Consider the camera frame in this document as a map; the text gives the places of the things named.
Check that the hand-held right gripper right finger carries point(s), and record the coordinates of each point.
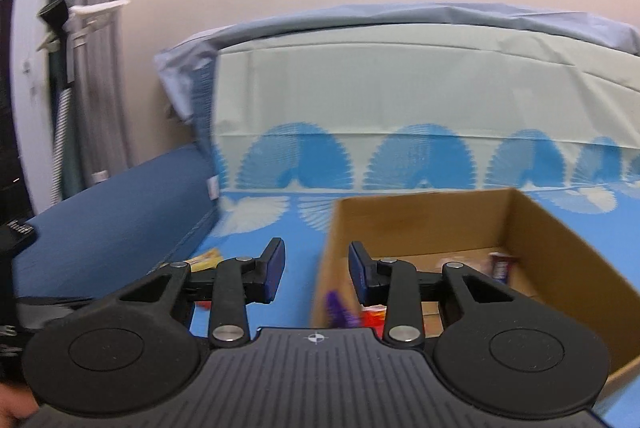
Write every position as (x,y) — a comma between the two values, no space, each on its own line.
(357,275)

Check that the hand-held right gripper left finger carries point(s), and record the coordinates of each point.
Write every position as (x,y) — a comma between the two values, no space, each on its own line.
(275,270)

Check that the purple chocolate bar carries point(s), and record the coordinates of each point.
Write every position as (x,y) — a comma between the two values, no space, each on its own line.
(342,310)

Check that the long red snack packet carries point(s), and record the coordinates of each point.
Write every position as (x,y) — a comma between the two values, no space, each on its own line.
(372,317)

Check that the cardboard box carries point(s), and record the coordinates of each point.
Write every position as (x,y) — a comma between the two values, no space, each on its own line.
(425,223)

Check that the dark brown chocolate bar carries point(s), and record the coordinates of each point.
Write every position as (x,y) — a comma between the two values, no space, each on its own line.
(501,267)

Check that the yellow snack bar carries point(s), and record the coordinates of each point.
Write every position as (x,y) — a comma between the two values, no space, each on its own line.
(205,260)

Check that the dark blue cushion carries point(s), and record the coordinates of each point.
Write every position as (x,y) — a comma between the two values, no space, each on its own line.
(115,218)

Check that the blue fan-print sheet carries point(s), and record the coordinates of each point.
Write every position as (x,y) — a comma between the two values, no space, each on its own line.
(400,83)

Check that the light blue pillow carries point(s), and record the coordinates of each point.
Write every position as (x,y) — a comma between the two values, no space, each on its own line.
(190,68)

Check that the black clip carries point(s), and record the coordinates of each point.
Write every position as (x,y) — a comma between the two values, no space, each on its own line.
(52,13)

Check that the white wall hook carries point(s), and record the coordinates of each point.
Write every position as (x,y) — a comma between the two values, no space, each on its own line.
(95,10)

